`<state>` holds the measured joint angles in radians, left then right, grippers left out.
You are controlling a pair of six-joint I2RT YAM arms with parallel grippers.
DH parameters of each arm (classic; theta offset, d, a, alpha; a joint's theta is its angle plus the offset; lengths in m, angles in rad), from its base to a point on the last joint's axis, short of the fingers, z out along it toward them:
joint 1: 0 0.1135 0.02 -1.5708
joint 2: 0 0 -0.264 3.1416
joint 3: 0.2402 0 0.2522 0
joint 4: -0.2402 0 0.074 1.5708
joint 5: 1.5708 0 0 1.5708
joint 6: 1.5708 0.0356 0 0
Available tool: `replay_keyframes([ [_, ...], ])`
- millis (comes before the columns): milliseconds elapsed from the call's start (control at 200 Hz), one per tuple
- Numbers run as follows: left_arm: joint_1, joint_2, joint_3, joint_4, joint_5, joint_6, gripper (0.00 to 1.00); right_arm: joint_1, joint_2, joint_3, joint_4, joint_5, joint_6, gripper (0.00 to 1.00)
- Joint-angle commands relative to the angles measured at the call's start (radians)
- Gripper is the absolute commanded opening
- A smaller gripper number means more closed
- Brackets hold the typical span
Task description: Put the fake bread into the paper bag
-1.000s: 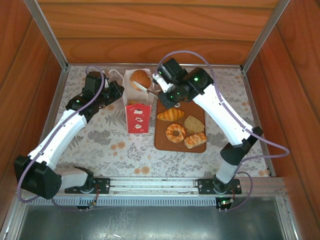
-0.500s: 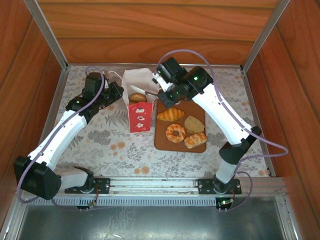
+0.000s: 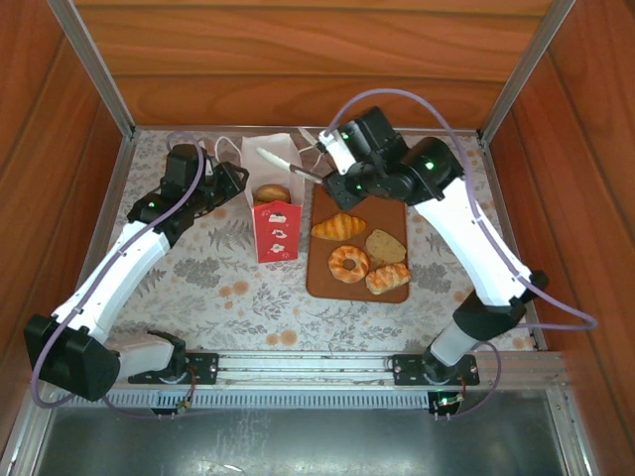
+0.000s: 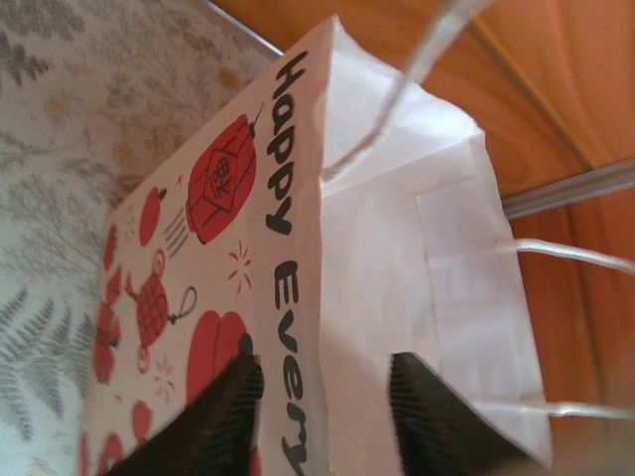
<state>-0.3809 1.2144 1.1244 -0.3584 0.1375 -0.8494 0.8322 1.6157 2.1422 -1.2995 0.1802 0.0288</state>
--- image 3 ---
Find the fake striped twisted pastry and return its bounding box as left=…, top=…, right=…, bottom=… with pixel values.
left=365, top=262, right=412, bottom=297

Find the aluminium table edge rail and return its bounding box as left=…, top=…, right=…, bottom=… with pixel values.
left=477, top=129, right=596, bottom=476
left=0, top=136, right=136, bottom=476

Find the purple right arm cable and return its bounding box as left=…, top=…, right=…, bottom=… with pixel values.
left=327, top=88, right=599, bottom=420

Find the fake round brown bun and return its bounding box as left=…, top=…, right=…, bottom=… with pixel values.
left=255, top=183, right=292, bottom=204

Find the red white paper bag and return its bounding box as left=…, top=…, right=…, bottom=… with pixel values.
left=214, top=131, right=322, bottom=265

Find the white slotted cable duct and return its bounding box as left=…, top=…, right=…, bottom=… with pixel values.
left=106, top=389, right=433, bottom=411

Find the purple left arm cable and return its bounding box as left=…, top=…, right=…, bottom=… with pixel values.
left=30, top=131, right=207, bottom=417

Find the fake tan bread slice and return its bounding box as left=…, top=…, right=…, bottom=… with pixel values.
left=365, top=228, right=408, bottom=267

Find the fake glazed donut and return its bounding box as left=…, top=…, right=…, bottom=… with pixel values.
left=327, top=244, right=371, bottom=285

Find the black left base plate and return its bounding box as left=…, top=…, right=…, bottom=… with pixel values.
left=127, top=350, right=219, bottom=387

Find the floral table mat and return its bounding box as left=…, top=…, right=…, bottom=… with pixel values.
left=91, top=127, right=547, bottom=353

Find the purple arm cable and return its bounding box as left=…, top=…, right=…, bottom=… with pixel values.
left=327, top=88, right=599, bottom=420
left=30, top=131, right=207, bottom=417

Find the fake croissant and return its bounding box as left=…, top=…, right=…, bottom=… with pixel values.
left=311, top=212, right=368, bottom=242

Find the grey metal sheet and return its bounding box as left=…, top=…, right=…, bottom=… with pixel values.
left=34, top=391, right=567, bottom=476

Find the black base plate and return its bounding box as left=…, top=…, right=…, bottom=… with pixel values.
left=127, top=350, right=219, bottom=387
left=386, top=352, right=481, bottom=387

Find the aluminium frame post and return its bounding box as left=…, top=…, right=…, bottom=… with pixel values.
left=478, top=0, right=576, bottom=145
left=47, top=0, right=136, bottom=140

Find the aluminium back edge rail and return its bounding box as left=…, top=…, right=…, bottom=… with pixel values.
left=132, top=124, right=481, bottom=136

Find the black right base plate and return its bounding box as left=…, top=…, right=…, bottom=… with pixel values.
left=386, top=352, right=481, bottom=387

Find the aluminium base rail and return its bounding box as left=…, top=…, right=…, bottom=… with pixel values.
left=188, top=349, right=567, bottom=391

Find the brown cutting board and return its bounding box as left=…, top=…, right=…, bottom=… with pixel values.
left=305, top=185, right=411, bottom=303

